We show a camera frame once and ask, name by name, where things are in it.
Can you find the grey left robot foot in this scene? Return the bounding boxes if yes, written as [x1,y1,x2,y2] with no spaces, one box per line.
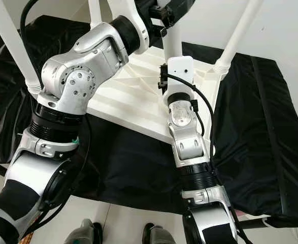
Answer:
[68,219,103,244]

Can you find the black table cloth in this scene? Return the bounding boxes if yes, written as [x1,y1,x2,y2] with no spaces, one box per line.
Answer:
[0,15,298,229]

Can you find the grey robot foot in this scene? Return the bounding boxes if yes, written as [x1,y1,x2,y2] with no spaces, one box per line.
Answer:
[141,223,176,244]
[68,219,103,244]

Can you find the grey right robot foot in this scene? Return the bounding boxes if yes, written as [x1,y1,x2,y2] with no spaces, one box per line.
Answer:
[141,223,176,244]

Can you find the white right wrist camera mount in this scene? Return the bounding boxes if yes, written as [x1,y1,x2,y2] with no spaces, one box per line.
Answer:
[166,56,195,96]

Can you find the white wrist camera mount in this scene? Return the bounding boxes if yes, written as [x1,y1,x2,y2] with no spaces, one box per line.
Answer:
[107,0,151,54]
[166,56,195,96]

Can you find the white plastic table leg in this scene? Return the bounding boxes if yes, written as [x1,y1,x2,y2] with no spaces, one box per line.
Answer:
[0,0,44,95]
[161,0,185,59]
[89,0,103,29]
[212,0,264,74]

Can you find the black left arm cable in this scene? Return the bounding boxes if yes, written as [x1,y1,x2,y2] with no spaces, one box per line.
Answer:
[19,0,49,88]

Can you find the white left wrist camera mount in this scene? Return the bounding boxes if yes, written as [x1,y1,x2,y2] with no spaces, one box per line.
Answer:
[107,0,151,54]

